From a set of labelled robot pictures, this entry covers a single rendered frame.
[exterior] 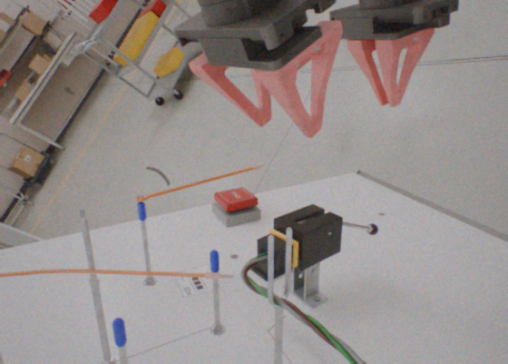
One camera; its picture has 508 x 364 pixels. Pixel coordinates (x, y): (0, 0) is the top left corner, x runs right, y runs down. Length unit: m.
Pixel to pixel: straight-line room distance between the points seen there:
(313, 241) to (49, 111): 8.06
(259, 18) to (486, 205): 1.48
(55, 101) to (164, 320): 8.00
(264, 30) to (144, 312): 0.31
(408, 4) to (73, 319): 0.43
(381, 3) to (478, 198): 1.35
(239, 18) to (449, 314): 0.34
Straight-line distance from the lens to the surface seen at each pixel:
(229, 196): 0.59
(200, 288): 0.46
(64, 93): 8.38
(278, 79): 0.25
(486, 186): 1.71
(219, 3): 0.26
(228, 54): 0.27
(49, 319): 0.46
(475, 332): 0.45
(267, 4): 0.26
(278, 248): 0.37
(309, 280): 0.43
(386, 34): 0.39
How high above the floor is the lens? 1.43
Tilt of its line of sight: 34 degrees down
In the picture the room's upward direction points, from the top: 55 degrees counter-clockwise
